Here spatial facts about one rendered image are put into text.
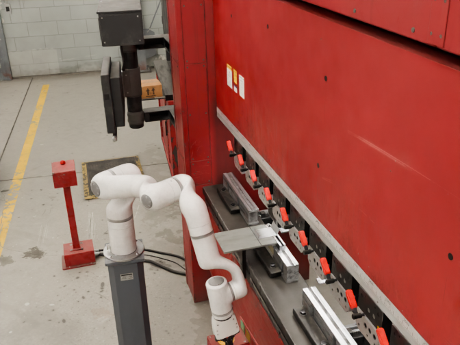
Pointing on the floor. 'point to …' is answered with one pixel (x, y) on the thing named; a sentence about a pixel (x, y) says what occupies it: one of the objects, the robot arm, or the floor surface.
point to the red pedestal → (85, 251)
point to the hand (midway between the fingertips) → (228, 343)
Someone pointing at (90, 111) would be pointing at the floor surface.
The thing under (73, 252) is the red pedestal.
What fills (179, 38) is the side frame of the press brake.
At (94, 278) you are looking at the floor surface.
